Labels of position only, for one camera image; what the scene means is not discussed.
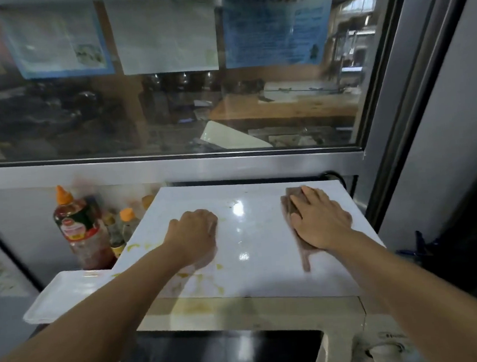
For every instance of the person's right hand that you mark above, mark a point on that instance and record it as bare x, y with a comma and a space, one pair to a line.
322, 221

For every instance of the clear bottle green label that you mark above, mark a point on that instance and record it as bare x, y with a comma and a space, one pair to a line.
147, 201

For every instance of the person's left hand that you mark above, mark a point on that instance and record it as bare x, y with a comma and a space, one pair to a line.
193, 236

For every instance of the dark sauce bottle orange cap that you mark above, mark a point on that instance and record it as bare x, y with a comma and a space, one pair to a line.
128, 220

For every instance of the person's left forearm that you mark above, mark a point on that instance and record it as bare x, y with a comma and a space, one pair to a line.
88, 318

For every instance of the person's right forearm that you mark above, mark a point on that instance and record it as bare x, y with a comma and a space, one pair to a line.
429, 295

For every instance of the white microwave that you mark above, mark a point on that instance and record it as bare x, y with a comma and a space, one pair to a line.
260, 247

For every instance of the wooden worktable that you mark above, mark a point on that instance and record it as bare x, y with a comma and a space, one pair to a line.
290, 108

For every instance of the brown cleaning cloth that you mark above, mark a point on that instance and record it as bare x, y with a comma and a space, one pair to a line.
305, 256

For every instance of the red sauce bottle orange cap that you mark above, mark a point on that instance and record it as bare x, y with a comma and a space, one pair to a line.
81, 228

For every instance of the blue bordered paper notice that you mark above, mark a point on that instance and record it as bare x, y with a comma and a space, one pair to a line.
54, 40

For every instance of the white rectangular plate orange print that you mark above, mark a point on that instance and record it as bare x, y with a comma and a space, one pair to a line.
62, 291

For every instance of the blue plastic clip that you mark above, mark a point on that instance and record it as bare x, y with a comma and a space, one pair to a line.
419, 247

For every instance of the plain white paper notice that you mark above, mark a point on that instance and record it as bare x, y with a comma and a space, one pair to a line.
165, 36

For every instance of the small green glass bottle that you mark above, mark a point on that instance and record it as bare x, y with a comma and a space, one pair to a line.
117, 242

